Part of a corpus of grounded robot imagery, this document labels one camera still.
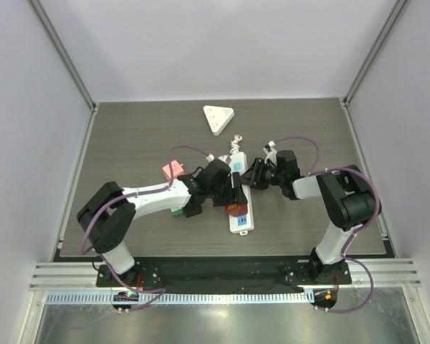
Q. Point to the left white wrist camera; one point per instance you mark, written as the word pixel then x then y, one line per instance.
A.
pixel 224 158

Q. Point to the black plug cube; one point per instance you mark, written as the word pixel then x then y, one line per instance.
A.
pixel 191 210

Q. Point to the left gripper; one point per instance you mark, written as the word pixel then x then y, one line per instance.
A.
pixel 236 190

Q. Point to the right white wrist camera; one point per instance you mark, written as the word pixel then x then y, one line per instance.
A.
pixel 271 152

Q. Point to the aluminium corner post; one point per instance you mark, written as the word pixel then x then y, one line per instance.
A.
pixel 53 37
pixel 387 28

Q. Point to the brown orange plug cube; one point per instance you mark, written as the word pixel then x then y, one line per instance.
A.
pixel 236 210

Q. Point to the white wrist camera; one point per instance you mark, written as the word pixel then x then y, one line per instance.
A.
pixel 224 158
pixel 271 152

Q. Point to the white triangular socket adapter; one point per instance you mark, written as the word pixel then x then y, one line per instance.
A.
pixel 218 117

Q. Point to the pink plug cube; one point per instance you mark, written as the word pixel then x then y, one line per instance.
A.
pixel 173 170

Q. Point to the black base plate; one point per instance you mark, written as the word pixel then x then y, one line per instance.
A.
pixel 233 275

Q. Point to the left aluminium corner post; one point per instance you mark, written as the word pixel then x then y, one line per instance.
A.
pixel 53 37

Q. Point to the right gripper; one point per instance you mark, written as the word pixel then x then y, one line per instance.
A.
pixel 257 172

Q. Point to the white slotted cable duct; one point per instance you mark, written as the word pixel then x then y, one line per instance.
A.
pixel 128 298

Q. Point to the aluminium front rail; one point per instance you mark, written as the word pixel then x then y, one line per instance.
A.
pixel 81 275

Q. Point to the white power strip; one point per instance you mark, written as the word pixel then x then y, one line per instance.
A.
pixel 242 194

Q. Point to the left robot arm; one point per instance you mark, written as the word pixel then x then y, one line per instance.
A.
pixel 107 216

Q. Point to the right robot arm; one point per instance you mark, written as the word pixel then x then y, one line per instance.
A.
pixel 349 197

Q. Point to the green plug cube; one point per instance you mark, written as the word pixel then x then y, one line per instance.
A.
pixel 177 212

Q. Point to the right aluminium corner post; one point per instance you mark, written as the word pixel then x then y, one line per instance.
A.
pixel 387 28

